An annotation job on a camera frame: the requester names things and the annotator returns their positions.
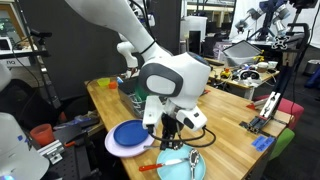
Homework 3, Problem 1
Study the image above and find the lavender plate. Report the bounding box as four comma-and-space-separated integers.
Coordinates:
104, 123, 154, 158

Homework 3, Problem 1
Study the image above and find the silver spoon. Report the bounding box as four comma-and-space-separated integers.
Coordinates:
189, 149, 199, 180

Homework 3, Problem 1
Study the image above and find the grey dish rack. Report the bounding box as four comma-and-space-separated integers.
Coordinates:
118, 77, 146, 118

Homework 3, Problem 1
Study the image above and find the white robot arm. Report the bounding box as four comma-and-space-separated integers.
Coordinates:
65, 0, 211, 150

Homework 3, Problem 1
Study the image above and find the dark blue plate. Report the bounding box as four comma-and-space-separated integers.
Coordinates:
113, 120, 148, 147

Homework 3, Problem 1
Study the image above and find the orange cup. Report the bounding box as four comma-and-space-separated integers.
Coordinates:
30, 124, 55, 146

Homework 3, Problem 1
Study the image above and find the black camera stand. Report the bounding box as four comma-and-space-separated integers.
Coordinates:
240, 23, 310, 134

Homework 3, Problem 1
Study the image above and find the lime green bowl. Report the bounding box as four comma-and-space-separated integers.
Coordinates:
97, 78, 110, 87

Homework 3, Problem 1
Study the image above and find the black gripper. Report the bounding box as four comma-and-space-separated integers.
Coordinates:
160, 114, 183, 150

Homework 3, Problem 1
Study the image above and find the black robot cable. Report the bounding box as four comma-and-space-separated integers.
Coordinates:
146, 123, 217, 149

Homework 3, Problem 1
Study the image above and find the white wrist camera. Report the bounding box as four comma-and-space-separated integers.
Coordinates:
176, 106, 207, 131

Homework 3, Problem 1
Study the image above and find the light blue plate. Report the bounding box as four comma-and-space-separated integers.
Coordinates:
156, 145, 206, 180

